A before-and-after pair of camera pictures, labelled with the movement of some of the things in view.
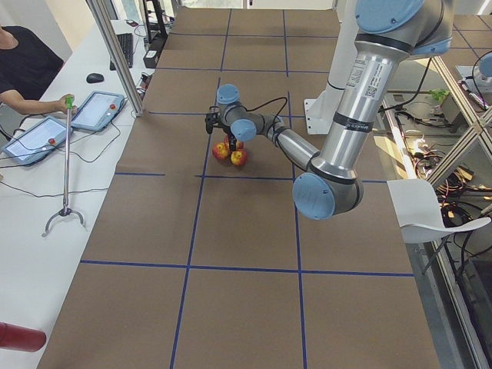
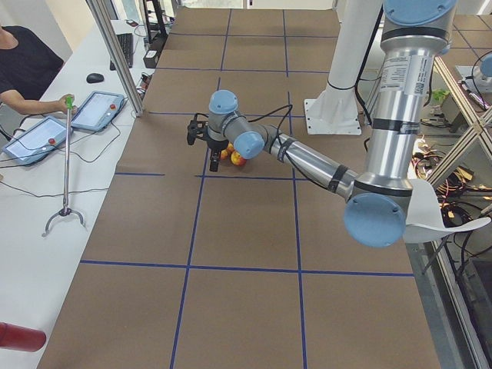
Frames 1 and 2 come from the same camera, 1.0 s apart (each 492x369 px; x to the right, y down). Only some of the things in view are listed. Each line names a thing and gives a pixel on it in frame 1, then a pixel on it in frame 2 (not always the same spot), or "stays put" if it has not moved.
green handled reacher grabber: (66, 209) stays put
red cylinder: (21, 338) stays put
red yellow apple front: (238, 157) stays put
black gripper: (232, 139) to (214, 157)
